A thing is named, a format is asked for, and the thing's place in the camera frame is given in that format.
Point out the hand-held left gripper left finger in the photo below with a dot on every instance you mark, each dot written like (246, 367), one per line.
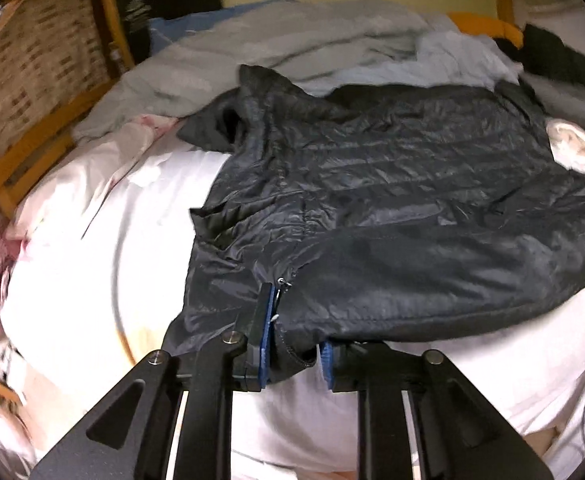
(265, 365)

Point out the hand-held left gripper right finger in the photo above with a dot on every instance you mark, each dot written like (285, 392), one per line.
(327, 367)

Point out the black puffer jacket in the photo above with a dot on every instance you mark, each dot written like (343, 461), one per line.
(397, 185)

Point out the white pink floral pillow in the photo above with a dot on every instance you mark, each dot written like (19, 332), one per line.
(87, 175)

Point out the light blue duvet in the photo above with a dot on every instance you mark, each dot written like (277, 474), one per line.
(272, 45)

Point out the cream cloth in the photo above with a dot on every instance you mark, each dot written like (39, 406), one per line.
(577, 150)

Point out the blue pillow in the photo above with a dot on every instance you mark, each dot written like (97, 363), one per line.
(167, 30)

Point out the orange pillow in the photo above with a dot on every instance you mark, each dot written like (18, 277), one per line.
(487, 24)

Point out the beige checked print cloth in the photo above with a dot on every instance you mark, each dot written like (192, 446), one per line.
(37, 60)

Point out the black cloth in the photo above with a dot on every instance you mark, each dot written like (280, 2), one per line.
(562, 60)

